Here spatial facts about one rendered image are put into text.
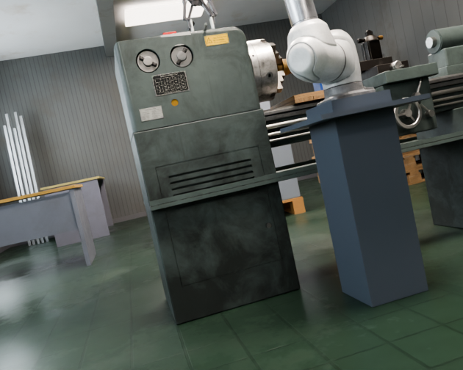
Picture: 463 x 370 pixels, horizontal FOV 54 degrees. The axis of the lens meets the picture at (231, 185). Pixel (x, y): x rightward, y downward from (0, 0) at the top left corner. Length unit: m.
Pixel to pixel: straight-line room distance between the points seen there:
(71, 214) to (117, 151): 4.07
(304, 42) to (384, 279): 0.93
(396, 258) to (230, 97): 0.98
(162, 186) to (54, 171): 6.43
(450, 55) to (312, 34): 1.36
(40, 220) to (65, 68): 4.61
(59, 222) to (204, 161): 2.51
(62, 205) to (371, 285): 3.11
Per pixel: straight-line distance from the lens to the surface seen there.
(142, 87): 2.02
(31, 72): 8.62
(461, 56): 2.94
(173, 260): 2.02
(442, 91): 2.71
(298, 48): 1.64
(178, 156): 2.00
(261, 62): 2.26
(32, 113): 8.49
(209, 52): 2.10
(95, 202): 6.48
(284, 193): 4.49
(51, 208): 4.34
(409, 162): 5.18
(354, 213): 1.76
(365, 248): 1.80
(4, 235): 4.43
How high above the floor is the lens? 0.66
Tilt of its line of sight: 3 degrees down
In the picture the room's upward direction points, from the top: 12 degrees counter-clockwise
